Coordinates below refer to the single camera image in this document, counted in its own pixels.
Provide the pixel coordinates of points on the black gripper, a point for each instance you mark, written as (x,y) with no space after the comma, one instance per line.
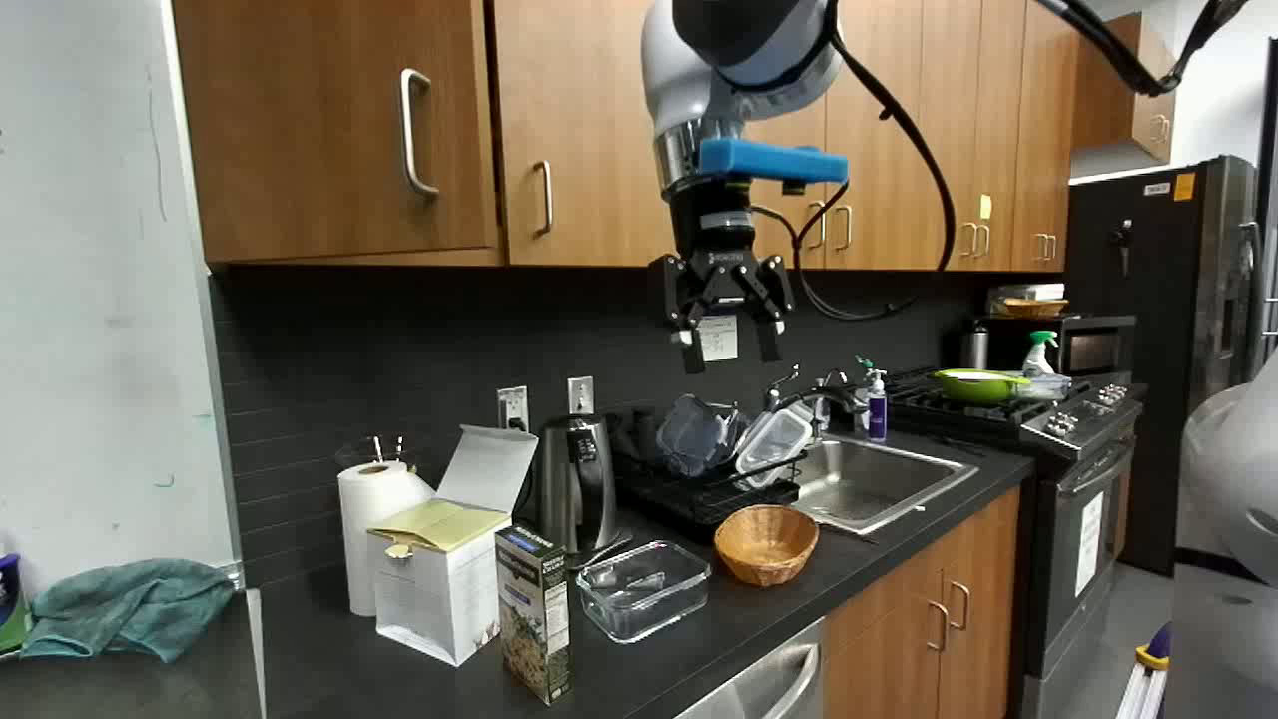
(711,274)

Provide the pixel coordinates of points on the wooden cabinet above refrigerator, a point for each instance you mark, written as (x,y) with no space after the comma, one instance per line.
(1113,112)

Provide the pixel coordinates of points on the white paper label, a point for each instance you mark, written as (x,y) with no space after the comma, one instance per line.
(719,341)

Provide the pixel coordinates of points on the chrome sink faucet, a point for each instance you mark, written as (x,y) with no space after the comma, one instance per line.
(822,388)

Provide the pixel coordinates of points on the clear plastic food container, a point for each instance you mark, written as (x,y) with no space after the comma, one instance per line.
(778,442)

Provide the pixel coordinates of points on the blue soap bottle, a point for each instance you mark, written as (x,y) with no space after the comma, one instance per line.
(875,404)

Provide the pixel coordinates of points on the black dish rack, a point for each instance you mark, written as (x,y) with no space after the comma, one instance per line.
(694,495)

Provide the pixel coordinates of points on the stainless steel sink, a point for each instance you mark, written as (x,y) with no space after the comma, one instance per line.
(874,479)

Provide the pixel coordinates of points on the wooden bowl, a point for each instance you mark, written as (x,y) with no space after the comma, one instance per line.
(766,544)

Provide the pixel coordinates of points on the black electric kettle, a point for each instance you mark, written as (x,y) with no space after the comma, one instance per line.
(575,486)

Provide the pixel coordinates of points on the silver thermos bottle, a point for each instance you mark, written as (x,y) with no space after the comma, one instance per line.
(976,347)

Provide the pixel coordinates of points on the green frying pan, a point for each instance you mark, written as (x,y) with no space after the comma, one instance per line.
(981,384)

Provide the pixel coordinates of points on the clear glass container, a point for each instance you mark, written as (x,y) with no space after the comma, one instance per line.
(645,587)

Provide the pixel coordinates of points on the tray on microwave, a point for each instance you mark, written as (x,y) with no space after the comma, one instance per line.
(1028,302)

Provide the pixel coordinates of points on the white spray bottle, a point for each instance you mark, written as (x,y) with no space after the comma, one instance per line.
(1040,357)

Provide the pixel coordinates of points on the stainless dishwasher front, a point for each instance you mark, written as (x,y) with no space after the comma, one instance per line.
(766,681)

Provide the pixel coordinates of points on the green food carton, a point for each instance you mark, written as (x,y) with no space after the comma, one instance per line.
(538,621)

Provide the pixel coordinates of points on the yellow paper sheet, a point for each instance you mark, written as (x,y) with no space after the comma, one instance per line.
(442,523)

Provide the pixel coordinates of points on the black microwave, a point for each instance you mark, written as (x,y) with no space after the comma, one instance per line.
(1095,346)

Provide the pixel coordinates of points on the black stove with oven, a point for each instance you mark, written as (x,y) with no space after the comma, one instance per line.
(1081,504)

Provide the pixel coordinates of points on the open white cardboard box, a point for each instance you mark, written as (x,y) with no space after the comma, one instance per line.
(442,600)

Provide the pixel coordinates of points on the white paper towel roll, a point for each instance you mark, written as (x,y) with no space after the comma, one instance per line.
(364,534)

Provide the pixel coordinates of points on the black refrigerator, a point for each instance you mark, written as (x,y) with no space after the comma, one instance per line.
(1161,331)

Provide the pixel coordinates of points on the teal cloth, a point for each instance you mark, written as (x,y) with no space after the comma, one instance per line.
(127,609)

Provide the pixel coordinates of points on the blue and green bottle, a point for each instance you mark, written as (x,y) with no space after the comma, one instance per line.
(11,600)

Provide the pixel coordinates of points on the white wall outlet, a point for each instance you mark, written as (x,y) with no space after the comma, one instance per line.
(582,395)
(512,404)

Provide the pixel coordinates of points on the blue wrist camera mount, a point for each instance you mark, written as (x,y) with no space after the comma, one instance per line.
(771,161)

